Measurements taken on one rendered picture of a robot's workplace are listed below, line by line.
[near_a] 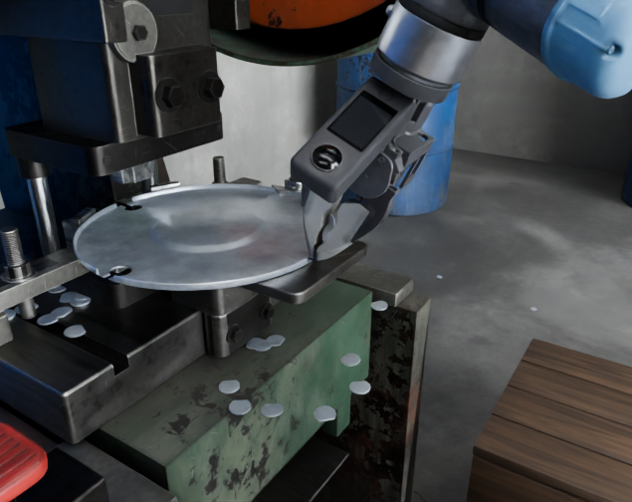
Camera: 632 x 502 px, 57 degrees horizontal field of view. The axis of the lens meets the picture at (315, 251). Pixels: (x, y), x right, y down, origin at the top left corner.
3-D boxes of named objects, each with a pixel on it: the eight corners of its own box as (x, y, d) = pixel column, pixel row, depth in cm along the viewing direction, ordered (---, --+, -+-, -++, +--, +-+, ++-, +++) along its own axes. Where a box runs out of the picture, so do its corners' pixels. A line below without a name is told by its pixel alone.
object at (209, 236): (379, 216, 71) (380, 210, 71) (219, 324, 49) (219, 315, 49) (202, 176, 85) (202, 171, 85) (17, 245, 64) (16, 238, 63)
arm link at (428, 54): (465, 45, 43) (374, -8, 45) (434, 101, 45) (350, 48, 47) (494, 37, 48) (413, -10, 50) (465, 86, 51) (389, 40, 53)
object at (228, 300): (366, 343, 70) (371, 239, 64) (300, 409, 59) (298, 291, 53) (209, 288, 82) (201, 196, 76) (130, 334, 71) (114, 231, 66)
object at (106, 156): (229, 156, 75) (227, 113, 73) (101, 201, 60) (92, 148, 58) (142, 138, 83) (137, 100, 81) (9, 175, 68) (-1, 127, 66)
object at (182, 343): (329, 267, 89) (329, 230, 86) (74, 447, 55) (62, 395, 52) (185, 225, 104) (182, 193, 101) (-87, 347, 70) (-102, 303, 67)
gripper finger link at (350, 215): (359, 258, 63) (397, 190, 58) (332, 280, 59) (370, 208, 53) (336, 241, 64) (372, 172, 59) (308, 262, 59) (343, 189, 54)
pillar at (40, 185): (65, 251, 73) (43, 139, 67) (49, 258, 71) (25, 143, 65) (54, 247, 74) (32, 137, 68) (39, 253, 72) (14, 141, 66)
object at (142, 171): (158, 174, 72) (155, 145, 71) (127, 185, 69) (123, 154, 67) (140, 170, 74) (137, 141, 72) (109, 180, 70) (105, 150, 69)
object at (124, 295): (235, 248, 81) (234, 228, 79) (118, 311, 66) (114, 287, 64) (153, 224, 89) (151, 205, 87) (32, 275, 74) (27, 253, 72)
